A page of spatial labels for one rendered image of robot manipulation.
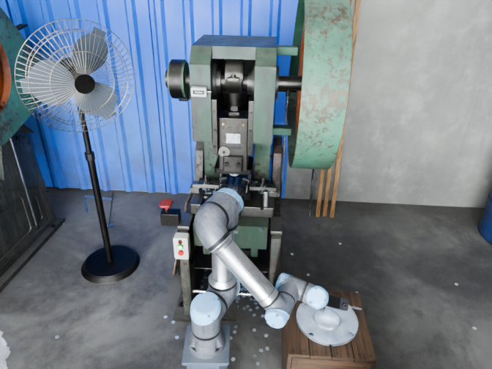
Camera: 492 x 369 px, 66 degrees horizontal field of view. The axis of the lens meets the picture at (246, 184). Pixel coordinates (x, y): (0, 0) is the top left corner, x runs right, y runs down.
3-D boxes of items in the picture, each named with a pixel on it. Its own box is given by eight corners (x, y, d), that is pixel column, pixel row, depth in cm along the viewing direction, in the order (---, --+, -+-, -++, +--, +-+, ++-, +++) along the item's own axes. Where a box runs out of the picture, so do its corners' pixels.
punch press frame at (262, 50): (267, 298, 219) (282, 56, 154) (192, 293, 221) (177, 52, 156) (268, 220, 288) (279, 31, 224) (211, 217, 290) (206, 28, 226)
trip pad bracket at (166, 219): (180, 244, 203) (178, 213, 194) (162, 243, 204) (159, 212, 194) (183, 237, 208) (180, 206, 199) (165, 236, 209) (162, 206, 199)
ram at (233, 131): (247, 173, 195) (247, 118, 181) (217, 173, 196) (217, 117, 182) (248, 159, 210) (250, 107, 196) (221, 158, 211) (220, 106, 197)
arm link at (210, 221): (193, 213, 121) (293, 325, 124) (211, 197, 130) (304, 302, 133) (175, 228, 128) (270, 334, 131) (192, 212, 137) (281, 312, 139)
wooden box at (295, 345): (363, 408, 180) (377, 360, 163) (282, 402, 182) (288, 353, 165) (348, 337, 215) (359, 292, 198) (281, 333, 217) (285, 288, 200)
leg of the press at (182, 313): (192, 322, 223) (184, 188, 179) (173, 321, 223) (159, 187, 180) (214, 230, 303) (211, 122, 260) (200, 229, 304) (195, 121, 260)
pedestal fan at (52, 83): (140, 296, 240) (99, 23, 163) (40, 289, 243) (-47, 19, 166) (181, 195, 349) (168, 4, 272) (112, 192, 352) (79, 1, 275)
